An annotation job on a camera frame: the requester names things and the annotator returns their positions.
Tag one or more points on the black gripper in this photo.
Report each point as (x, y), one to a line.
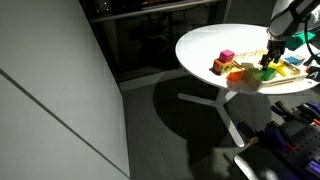
(275, 49)

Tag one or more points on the yellow banana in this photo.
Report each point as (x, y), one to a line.
(280, 68)

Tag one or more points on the dark green block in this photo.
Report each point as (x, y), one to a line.
(268, 74)

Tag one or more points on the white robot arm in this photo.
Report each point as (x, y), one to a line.
(289, 17)

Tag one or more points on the wooden tray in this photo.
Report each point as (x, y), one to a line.
(249, 60)

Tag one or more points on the light green block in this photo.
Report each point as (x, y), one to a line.
(255, 73)

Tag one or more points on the grey blue block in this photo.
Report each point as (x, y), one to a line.
(295, 59)

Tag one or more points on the red orange block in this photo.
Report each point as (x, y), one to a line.
(234, 76)

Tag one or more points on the magenta block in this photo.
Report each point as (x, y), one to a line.
(226, 55)

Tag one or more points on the orange number cube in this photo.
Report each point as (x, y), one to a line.
(220, 68)

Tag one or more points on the white round table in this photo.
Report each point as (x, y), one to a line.
(197, 50)

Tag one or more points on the black perforated cart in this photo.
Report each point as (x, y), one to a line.
(287, 151)

